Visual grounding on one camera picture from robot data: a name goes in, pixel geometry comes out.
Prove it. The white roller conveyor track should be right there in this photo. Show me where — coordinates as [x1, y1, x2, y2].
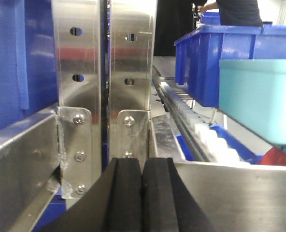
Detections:
[159, 82, 248, 165]

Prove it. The blue bin lower shelf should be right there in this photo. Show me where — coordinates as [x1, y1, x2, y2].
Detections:
[175, 124, 286, 167]

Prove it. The blue bin at left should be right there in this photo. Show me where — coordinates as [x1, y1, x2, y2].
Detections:
[0, 0, 58, 130]

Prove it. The dark blue plastic bin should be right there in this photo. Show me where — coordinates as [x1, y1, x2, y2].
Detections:
[174, 25, 286, 107]

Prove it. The light teal plastic bin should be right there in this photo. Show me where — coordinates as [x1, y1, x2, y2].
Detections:
[219, 59, 286, 145]

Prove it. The steel conveyor frame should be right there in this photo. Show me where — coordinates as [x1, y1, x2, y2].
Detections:
[0, 0, 286, 232]

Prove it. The person in dark shirt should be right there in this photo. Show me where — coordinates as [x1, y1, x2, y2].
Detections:
[199, 0, 263, 27]

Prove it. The far blue bin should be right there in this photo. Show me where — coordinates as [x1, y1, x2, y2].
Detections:
[200, 12, 221, 25]

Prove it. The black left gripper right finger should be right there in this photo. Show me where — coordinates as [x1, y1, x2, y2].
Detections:
[143, 158, 218, 232]

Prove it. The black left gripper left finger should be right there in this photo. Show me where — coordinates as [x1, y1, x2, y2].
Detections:
[41, 158, 142, 232]

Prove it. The red snack package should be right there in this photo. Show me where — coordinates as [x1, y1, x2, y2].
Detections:
[258, 147, 286, 166]

